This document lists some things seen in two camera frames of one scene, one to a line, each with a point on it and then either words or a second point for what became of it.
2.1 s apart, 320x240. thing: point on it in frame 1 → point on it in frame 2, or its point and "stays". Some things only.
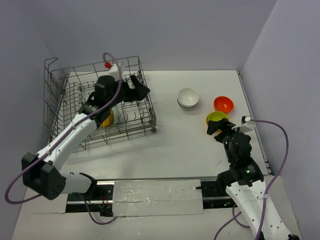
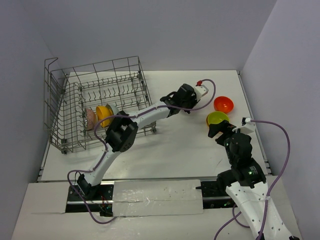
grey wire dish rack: x=67 y=88 stays
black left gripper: x=131 y=89 → x=189 y=94
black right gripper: x=223 y=124 stays
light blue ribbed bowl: x=116 y=113 stays
